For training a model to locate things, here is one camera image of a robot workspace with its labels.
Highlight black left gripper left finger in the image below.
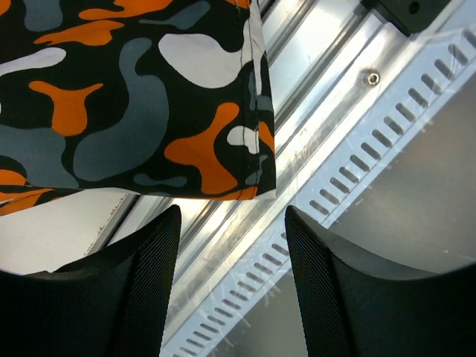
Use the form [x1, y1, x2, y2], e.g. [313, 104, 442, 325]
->
[1, 205, 181, 356]

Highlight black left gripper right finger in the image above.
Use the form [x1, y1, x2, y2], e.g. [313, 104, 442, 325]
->
[285, 206, 475, 356]

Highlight orange black patterned shorts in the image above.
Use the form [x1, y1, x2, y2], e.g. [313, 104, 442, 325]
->
[1, 1, 277, 215]

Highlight aluminium mounting rail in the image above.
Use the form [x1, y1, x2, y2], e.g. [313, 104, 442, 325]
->
[85, 0, 462, 335]

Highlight grey slotted cable duct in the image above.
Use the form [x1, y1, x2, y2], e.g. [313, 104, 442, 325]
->
[159, 14, 476, 357]

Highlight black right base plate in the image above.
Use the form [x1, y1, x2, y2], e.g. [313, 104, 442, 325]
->
[360, 0, 451, 37]

